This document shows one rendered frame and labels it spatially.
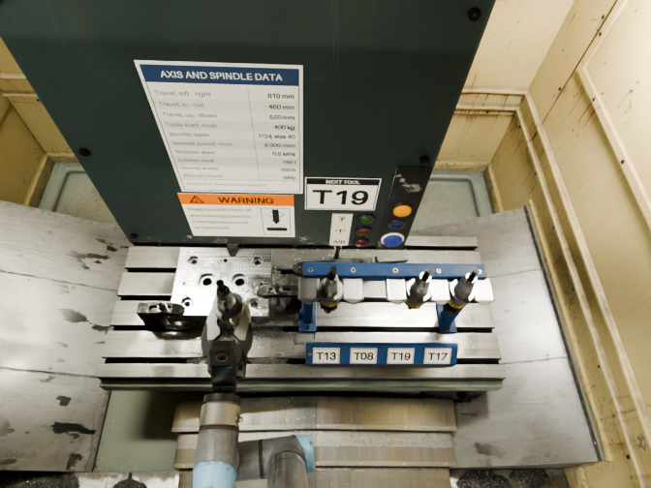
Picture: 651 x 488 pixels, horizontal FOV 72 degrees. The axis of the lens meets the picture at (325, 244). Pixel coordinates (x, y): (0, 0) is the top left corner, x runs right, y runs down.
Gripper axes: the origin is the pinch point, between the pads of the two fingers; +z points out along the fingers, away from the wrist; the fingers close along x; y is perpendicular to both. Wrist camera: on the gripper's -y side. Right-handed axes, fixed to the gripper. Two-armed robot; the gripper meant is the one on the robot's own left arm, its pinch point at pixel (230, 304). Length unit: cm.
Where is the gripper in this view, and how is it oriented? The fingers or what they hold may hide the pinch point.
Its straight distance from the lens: 99.5
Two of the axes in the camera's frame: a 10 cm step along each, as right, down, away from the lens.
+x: 10.0, 0.1, 0.4
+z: -0.1, -8.6, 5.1
